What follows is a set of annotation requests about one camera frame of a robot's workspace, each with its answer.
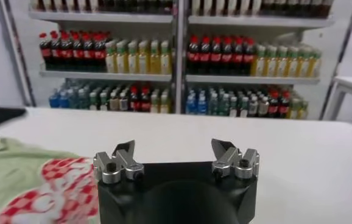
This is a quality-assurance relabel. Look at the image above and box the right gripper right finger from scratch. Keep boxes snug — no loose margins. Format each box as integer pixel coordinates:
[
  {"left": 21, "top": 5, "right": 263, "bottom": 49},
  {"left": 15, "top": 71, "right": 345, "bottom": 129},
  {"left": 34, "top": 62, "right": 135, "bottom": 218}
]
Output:
[{"left": 211, "top": 138, "right": 260, "bottom": 180}]

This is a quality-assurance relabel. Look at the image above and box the white beverage shelf cabinet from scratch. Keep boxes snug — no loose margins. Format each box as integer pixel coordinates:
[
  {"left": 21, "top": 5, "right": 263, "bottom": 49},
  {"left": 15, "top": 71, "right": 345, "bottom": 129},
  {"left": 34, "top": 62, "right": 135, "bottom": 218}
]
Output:
[
  {"left": 0, "top": 0, "right": 185, "bottom": 115},
  {"left": 175, "top": 0, "right": 352, "bottom": 121}
]

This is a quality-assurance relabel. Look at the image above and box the small blue drink bottle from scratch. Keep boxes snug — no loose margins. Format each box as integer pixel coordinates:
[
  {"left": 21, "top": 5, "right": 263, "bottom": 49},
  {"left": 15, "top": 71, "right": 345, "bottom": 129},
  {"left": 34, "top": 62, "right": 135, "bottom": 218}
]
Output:
[
  {"left": 59, "top": 88, "right": 69, "bottom": 109},
  {"left": 185, "top": 90, "right": 197, "bottom": 115},
  {"left": 49, "top": 88, "right": 60, "bottom": 109},
  {"left": 196, "top": 90, "right": 208, "bottom": 116}
]

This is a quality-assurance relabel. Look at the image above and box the light green t-shirt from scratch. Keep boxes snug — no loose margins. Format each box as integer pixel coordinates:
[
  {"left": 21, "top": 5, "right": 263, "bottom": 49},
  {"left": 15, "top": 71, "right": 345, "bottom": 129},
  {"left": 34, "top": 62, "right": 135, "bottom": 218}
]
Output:
[{"left": 0, "top": 136, "right": 100, "bottom": 224}]

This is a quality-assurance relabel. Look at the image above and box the small green drink bottle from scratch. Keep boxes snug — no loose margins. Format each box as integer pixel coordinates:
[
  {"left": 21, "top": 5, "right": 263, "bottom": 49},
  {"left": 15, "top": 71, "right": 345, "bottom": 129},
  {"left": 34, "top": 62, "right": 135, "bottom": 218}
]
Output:
[
  {"left": 68, "top": 88, "right": 78, "bottom": 110},
  {"left": 207, "top": 91, "right": 219, "bottom": 116},
  {"left": 218, "top": 93, "right": 230, "bottom": 116},
  {"left": 77, "top": 88, "right": 88, "bottom": 110}
]

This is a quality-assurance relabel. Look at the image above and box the cola bottle red cap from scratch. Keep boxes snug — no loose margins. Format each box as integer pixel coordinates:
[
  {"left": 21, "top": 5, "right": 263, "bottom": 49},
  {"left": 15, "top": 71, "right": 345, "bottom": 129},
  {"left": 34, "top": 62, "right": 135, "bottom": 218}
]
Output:
[
  {"left": 244, "top": 37, "right": 256, "bottom": 76},
  {"left": 82, "top": 32, "right": 94, "bottom": 72},
  {"left": 187, "top": 35, "right": 200, "bottom": 74},
  {"left": 211, "top": 37, "right": 222, "bottom": 75},
  {"left": 39, "top": 32, "right": 51, "bottom": 70},
  {"left": 71, "top": 32, "right": 83, "bottom": 71},
  {"left": 50, "top": 30, "right": 61, "bottom": 70},
  {"left": 60, "top": 32, "right": 72, "bottom": 71},
  {"left": 233, "top": 37, "right": 245, "bottom": 75},
  {"left": 199, "top": 36, "right": 212, "bottom": 75},
  {"left": 222, "top": 37, "right": 233, "bottom": 75},
  {"left": 93, "top": 32, "right": 106, "bottom": 72}
]

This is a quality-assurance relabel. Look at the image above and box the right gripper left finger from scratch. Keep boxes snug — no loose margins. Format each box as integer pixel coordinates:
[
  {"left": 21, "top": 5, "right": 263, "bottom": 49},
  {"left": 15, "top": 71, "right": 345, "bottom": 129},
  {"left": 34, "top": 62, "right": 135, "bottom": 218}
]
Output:
[{"left": 93, "top": 139, "right": 145, "bottom": 184}]

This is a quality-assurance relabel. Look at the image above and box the small red label cola bottle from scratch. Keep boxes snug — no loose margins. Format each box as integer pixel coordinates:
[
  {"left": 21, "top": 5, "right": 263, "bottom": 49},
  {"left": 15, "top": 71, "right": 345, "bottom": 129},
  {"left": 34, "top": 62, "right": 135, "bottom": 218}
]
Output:
[
  {"left": 268, "top": 91, "right": 280, "bottom": 118},
  {"left": 128, "top": 87, "right": 141, "bottom": 112},
  {"left": 139, "top": 87, "right": 152, "bottom": 113},
  {"left": 279, "top": 91, "right": 290, "bottom": 119}
]

